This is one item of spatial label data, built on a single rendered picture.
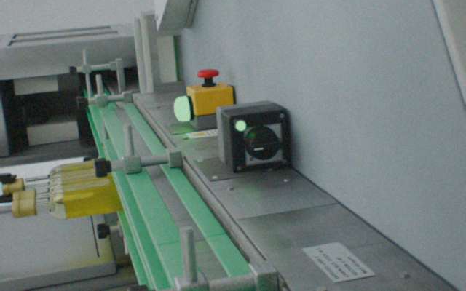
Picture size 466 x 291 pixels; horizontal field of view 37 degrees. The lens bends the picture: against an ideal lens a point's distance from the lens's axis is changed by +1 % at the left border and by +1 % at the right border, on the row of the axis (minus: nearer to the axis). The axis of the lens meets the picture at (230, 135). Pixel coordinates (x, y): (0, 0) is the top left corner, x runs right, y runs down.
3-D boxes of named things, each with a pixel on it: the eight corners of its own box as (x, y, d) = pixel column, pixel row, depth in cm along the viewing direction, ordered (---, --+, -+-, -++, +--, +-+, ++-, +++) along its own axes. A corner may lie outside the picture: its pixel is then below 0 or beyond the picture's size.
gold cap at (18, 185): (25, 191, 147) (4, 194, 146) (23, 175, 147) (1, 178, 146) (25, 196, 144) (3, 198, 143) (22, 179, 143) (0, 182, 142)
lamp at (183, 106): (189, 118, 124) (173, 120, 123) (187, 93, 123) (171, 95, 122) (194, 122, 120) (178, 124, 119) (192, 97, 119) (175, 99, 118)
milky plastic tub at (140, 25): (172, 93, 185) (140, 97, 183) (164, 9, 179) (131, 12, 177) (185, 103, 168) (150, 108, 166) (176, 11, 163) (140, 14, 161)
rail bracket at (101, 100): (135, 140, 166) (82, 146, 163) (128, 70, 162) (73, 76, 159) (137, 142, 163) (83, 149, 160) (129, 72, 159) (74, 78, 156)
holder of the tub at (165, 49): (176, 112, 186) (148, 116, 184) (167, 9, 179) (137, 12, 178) (188, 124, 170) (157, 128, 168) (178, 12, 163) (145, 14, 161)
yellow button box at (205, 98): (228, 118, 127) (188, 123, 126) (225, 78, 125) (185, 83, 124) (238, 125, 121) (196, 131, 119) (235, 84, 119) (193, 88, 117)
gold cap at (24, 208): (34, 195, 134) (10, 198, 133) (36, 212, 133) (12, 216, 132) (36, 200, 137) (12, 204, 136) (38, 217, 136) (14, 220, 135)
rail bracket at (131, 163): (181, 161, 107) (94, 173, 104) (177, 116, 106) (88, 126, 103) (186, 167, 104) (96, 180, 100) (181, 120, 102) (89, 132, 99)
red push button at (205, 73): (195, 88, 123) (194, 69, 122) (217, 85, 124) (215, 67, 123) (200, 91, 119) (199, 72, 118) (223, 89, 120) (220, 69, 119)
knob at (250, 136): (277, 156, 93) (285, 161, 90) (245, 160, 92) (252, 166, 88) (275, 123, 92) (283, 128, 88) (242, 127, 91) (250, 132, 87)
